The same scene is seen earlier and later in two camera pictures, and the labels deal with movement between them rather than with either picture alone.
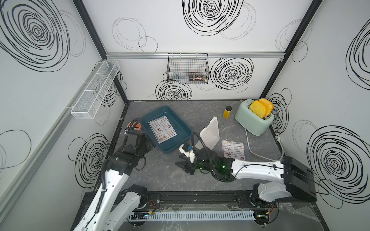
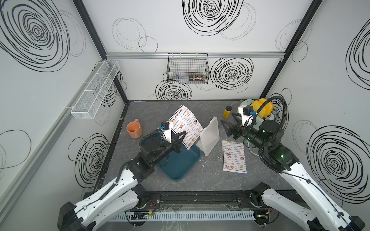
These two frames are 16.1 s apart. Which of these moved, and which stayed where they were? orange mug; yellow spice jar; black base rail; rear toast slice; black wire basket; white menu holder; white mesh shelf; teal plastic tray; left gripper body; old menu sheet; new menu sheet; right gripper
Moved: new menu sheet; left gripper body; teal plastic tray; right gripper
Stayed: white menu holder; orange mug; old menu sheet; black base rail; rear toast slice; black wire basket; yellow spice jar; white mesh shelf
